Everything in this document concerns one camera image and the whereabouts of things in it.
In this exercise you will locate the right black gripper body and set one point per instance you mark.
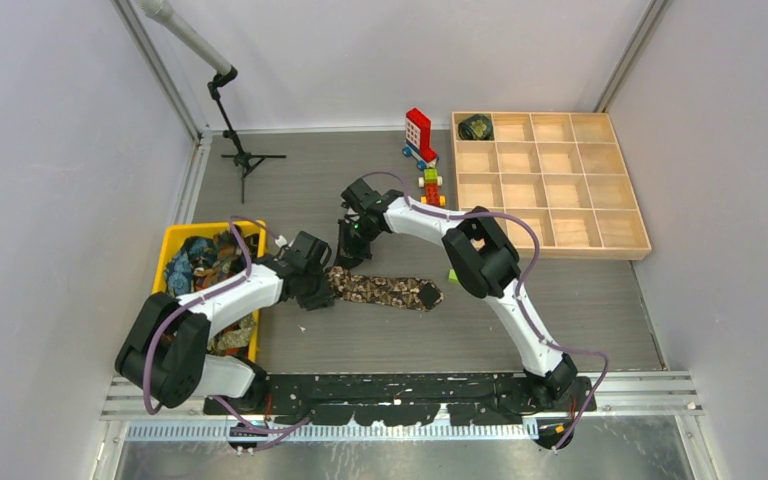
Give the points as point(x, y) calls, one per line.
point(354, 246)

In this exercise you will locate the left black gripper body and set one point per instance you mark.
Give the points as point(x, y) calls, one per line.
point(315, 291)

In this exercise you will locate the red yellow toy block car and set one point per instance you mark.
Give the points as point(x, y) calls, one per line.
point(430, 184)

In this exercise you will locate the brown floral tie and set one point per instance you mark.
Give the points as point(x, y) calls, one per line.
point(408, 293)

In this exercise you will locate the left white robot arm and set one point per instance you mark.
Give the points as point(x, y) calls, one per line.
point(166, 351)

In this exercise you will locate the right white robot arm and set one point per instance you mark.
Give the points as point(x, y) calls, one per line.
point(484, 260)

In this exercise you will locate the pile of ties in bin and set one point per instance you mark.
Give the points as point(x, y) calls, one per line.
point(204, 262)

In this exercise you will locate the red white toy block tower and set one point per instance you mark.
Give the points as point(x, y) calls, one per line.
point(418, 140)

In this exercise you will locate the black microphone stand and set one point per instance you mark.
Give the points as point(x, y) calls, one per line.
point(245, 160)

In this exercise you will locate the yellow plastic bin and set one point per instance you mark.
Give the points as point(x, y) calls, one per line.
point(256, 239)

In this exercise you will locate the rolled dark green tie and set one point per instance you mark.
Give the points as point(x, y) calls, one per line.
point(476, 127)

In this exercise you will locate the wooden compartment tray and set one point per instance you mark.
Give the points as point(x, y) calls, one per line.
point(562, 173)

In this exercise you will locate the grey microphone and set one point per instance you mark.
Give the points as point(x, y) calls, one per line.
point(162, 12)

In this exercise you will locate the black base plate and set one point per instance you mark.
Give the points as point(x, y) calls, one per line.
point(468, 399)

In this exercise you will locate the aluminium frame rail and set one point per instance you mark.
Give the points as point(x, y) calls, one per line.
point(632, 392)

